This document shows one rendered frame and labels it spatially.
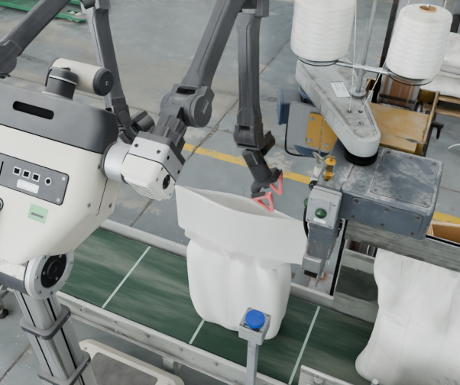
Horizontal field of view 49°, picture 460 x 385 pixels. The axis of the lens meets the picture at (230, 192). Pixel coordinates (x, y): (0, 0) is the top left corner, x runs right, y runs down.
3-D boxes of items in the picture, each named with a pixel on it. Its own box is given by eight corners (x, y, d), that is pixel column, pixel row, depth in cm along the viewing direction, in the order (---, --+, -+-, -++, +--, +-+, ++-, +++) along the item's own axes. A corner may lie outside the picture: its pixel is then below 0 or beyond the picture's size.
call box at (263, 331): (238, 337, 159) (238, 325, 155) (247, 317, 164) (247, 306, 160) (261, 346, 156) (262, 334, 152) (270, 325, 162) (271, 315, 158)
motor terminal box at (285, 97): (276, 131, 173) (279, 102, 165) (274, 115, 180) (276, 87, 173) (300, 132, 173) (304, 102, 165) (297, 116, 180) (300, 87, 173)
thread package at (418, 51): (378, 75, 134) (392, 12, 123) (389, 53, 144) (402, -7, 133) (436, 86, 129) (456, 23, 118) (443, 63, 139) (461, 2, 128)
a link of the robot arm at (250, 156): (236, 153, 153) (251, 150, 150) (247, 140, 158) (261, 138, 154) (246, 171, 156) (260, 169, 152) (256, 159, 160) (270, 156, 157)
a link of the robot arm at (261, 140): (231, 131, 150) (257, 134, 146) (250, 112, 158) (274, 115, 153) (238, 164, 158) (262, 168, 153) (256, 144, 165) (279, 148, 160)
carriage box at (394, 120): (327, 202, 170) (341, 123, 150) (351, 148, 194) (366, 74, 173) (401, 223, 163) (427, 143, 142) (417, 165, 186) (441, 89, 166)
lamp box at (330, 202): (305, 221, 132) (309, 195, 127) (310, 210, 136) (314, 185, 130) (332, 229, 130) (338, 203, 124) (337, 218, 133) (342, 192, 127)
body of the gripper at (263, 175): (280, 171, 161) (270, 152, 158) (270, 189, 153) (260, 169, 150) (262, 175, 164) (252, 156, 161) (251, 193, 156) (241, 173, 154)
